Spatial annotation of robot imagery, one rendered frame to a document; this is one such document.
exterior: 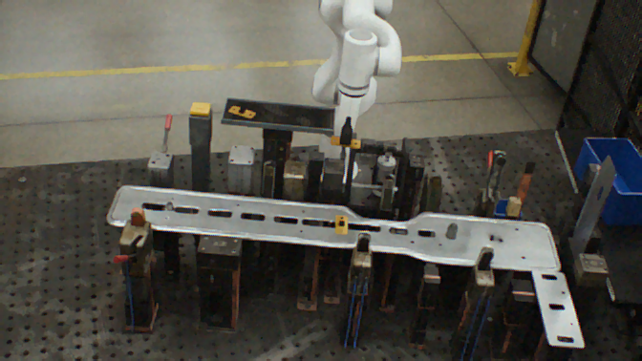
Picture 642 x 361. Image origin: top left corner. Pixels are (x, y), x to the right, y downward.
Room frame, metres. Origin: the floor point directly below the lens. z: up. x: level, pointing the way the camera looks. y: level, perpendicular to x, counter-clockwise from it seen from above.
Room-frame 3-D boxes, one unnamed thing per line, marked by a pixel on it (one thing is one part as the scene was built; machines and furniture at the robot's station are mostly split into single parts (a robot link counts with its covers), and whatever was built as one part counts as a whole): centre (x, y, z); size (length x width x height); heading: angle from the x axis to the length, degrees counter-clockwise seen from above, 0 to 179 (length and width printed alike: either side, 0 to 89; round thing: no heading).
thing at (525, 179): (1.97, -0.64, 0.95); 0.03 x 0.01 x 0.50; 91
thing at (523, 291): (1.62, -0.62, 0.84); 0.11 x 0.10 x 0.28; 1
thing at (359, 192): (2.01, -0.18, 0.94); 0.18 x 0.13 x 0.49; 91
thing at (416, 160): (2.02, -0.30, 0.91); 0.07 x 0.05 x 0.42; 1
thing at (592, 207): (1.80, -0.81, 1.17); 0.12 x 0.01 x 0.34; 1
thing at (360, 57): (1.79, -0.07, 1.58); 0.09 x 0.08 x 0.13; 93
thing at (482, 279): (1.60, -0.49, 0.87); 0.12 x 0.09 x 0.35; 1
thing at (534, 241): (1.79, -0.06, 1.00); 1.38 x 0.22 x 0.02; 91
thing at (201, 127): (2.12, 0.42, 0.92); 0.08 x 0.08 x 0.44; 1
